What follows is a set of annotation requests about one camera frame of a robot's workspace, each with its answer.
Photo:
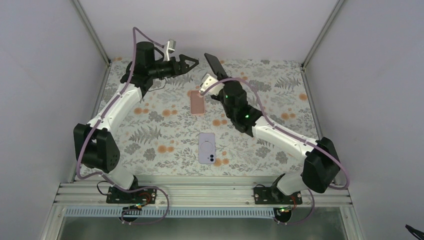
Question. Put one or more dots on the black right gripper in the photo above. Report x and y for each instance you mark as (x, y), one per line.
(232, 81)

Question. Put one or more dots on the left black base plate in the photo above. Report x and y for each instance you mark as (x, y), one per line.
(116, 196)

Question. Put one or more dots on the lavender phone case with ring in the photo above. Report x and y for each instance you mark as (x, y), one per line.
(206, 148)

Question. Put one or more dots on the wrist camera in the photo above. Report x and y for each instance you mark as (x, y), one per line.
(205, 87)
(169, 48)

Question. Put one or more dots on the aluminium rail base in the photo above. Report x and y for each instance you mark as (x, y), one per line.
(183, 191)

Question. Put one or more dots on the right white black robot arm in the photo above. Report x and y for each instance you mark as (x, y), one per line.
(320, 159)

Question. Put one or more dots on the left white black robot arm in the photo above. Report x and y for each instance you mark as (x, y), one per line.
(94, 144)

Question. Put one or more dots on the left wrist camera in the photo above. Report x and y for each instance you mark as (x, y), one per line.
(169, 48)

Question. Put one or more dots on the grey slotted cable duct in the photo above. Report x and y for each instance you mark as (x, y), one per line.
(172, 212)

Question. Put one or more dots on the pink phone case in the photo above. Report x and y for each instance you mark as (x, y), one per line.
(197, 103)

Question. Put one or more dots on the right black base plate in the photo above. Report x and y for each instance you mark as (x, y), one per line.
(272, 196)

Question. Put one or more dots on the floral patterned table mat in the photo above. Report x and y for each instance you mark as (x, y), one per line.
(159, 135)

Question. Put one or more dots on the black smartphone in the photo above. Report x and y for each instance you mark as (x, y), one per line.
(216, 66)

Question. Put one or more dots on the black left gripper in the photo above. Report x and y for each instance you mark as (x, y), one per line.
(175, 71)

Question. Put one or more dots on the aluminium corner post left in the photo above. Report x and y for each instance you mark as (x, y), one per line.
(91, 31)

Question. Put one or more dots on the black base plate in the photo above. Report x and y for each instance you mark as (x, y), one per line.
(116, 196)
(272, 196)

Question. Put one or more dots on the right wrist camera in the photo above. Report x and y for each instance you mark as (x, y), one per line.
(205, 87)

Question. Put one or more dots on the aluminium corner post right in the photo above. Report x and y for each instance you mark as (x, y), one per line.
(328, 23)

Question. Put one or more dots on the aluminium corner post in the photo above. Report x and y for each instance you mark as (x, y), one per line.
(328, 23)
(91, 31)

